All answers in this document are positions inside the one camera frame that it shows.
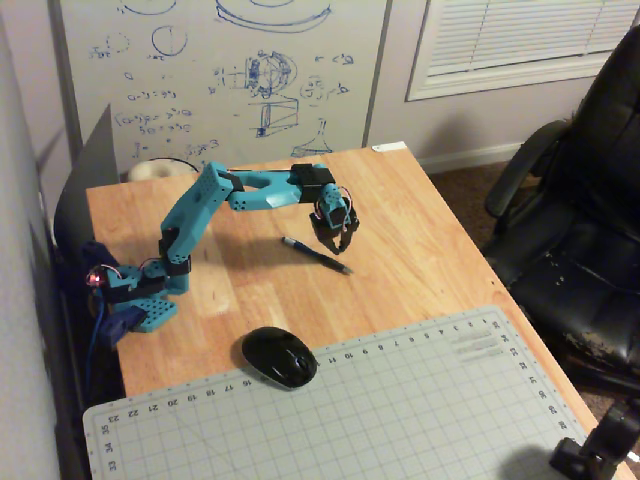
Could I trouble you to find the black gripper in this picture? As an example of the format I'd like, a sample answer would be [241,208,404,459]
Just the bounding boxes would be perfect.
[308,207,360,254]

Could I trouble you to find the blue pen with black grip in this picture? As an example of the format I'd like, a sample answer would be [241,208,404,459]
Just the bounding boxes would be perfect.
[280,236,354,275]

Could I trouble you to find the black computer mouse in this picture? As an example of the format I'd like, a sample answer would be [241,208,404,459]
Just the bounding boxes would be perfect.
[241,326,319,390]

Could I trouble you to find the grey cutting mat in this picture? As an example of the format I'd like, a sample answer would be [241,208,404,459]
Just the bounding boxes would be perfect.
[82,304,609,480]

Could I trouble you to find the whiteboard with blue drawings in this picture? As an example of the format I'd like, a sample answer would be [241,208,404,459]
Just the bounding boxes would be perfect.
[49,0,394,174]

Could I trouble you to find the dark blue table clamp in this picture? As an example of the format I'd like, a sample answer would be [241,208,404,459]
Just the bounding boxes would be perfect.
[82,240,147,349]

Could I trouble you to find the black office chair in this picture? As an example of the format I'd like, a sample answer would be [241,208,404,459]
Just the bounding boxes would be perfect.
[482,22,640,396]

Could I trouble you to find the dark grey panel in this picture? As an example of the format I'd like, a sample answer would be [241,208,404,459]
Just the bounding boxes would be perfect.
[52,103,121,251]

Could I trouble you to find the white window blinds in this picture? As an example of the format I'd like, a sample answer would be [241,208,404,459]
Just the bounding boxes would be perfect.
[405,0,640,101]

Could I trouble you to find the white red servo cable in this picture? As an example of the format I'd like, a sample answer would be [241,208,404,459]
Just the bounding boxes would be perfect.
[338,185,355,232]

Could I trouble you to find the blue usb cable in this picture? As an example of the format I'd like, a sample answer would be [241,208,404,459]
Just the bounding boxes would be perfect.
[87,294,109,401]

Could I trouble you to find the black camera stand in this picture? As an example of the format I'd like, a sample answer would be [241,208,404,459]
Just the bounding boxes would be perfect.
[549,399,640,479]

